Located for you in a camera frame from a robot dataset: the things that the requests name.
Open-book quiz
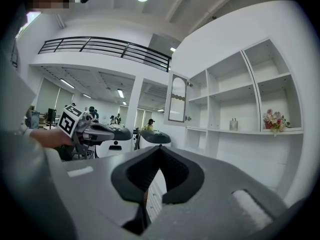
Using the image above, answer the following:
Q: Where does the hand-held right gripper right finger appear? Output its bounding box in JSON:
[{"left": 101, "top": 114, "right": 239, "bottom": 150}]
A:
[{"left": 143, "top": 145, "right": 289, "bottom": 240}]

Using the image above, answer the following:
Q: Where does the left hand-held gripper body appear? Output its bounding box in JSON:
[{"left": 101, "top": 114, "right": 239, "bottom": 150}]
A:
[{"left": 56, "top": 104, "right": 116, "bottom": 160}]

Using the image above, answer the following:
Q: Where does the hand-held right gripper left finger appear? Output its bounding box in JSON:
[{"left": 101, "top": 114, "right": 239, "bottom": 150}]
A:
[{"left": 44, "top": 145, "right": 162, "bottom": 240}]

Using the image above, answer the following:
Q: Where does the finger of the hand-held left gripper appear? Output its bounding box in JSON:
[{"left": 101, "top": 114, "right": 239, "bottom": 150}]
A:
[
  {"left": 138, "top": 129, "right": 173, "bottom": 150},
  {"left": 89, "top": 122, "right": 136, "bottom": 159}
]

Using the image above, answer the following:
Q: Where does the white glass-panel cabinet door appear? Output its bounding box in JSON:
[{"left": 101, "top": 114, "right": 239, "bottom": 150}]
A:
[{"left": 163, "top": 70, "right": 191, "bottom": 128}]

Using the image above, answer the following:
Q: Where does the person's left forearm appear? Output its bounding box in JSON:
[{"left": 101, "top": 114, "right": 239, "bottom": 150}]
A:
[{"left": 27, "top": 127, "right": 75, "bottom": 150}]

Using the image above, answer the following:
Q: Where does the white open shelf cabinet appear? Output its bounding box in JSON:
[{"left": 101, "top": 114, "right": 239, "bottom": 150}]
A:
[{"left": 169, "top": 0, "right": 305, "bottom": 206}]

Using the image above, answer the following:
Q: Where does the black computer monitor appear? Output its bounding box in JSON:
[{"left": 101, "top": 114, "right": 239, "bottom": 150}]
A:
[{"left": 46, "top": 107, "right": 58, "bottom": 124}]

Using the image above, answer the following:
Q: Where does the white drawer unit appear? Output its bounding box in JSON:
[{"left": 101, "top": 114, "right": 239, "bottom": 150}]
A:
[{"left": 145, "top": 168, "right": 168, "bottom": 224}]

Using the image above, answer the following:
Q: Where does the person's gray top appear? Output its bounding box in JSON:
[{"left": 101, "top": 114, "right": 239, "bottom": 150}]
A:
[{"left": 0, "top": 6, "right": 76, "bottom": 240}]

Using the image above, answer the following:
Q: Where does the black metal balcony railing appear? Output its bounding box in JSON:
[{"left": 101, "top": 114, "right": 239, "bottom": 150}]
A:
[{"left": 37, "top": 36, "right": 173, "bottom": 73}]

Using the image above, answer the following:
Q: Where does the pink flower bouquet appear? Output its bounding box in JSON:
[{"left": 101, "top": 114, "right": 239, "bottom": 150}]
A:
[{"left": 262, "top": 108, "right": 292, "bottom": 138}]

